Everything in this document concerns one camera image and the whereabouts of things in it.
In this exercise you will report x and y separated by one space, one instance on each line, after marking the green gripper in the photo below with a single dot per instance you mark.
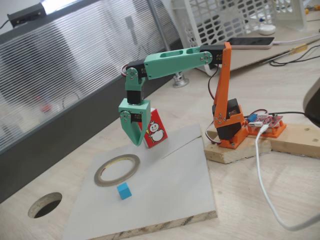
133 109

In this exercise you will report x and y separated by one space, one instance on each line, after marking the red snowman print box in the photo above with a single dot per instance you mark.
156 132

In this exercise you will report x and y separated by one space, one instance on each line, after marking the blue cube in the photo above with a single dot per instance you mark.
124 192

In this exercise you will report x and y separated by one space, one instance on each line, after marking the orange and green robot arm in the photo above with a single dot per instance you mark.
175 62

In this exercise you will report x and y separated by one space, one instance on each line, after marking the black depth camera sensor bar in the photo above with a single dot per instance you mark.
26 15

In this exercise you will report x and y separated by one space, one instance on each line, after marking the metal partition foot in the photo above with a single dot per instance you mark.
180 81

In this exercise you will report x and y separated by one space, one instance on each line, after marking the grey chipboard panel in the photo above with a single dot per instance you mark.
162 187

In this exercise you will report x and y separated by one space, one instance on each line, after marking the ribbed glass desk partition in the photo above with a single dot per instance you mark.
75 75

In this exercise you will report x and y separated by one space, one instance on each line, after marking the wooden base block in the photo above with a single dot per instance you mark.
237 153

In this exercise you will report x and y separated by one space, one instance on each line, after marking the white plastic lattice basket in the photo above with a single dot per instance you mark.
195 30

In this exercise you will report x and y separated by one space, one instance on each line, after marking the brown cardboard sheet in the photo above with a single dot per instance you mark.
250 58

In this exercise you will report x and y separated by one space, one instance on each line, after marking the red circuit board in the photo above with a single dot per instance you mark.
270 120

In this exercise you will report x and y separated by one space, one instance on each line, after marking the smartphone with pink case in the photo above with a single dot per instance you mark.
250 42

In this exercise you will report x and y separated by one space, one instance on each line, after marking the wooden plank with knots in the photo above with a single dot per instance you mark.
295 140

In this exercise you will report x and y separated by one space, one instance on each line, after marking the white earbuds case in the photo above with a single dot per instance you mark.
267 30

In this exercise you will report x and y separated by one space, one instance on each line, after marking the grey rounded object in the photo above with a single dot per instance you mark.
313 105

